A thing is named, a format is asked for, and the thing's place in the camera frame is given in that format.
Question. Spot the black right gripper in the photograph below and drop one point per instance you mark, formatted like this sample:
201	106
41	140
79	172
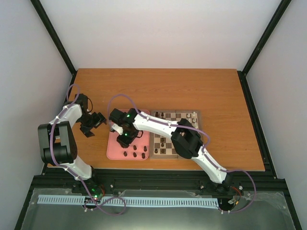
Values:
125	143

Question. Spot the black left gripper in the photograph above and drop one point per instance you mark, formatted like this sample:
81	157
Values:
100	119

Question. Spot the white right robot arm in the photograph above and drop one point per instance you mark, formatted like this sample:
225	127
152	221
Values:
185	138

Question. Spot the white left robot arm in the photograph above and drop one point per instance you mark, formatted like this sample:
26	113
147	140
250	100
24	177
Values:
57	143

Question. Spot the left controller circuit board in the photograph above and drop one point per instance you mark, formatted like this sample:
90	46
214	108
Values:
97	192

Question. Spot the pink plastic tray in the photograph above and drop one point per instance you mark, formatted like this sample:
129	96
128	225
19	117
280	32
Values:
112	151

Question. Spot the wooden chessboard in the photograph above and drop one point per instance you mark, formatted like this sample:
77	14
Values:
193	116

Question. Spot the light blue cable duct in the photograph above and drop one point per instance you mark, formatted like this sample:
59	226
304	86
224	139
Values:
129	201

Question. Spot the black aluminium frame rail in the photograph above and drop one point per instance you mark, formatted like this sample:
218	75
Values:
118	180

